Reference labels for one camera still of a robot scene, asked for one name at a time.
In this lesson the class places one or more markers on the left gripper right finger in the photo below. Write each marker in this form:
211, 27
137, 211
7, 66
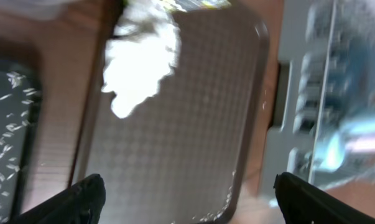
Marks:
303, 203

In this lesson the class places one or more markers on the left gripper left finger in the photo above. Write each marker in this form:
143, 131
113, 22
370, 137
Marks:
81, 203

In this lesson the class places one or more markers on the pile of white rice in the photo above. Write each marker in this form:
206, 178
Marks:
17, 96

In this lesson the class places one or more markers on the white napkin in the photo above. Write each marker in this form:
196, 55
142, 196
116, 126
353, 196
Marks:
143, 49

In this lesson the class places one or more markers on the grey dishwasher rack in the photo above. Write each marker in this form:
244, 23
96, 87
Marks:
323, 128

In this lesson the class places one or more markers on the black waste tray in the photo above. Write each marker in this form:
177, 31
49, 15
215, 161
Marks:
22, 59

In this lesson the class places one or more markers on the brown serving tray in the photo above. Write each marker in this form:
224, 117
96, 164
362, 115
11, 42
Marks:
180, 156

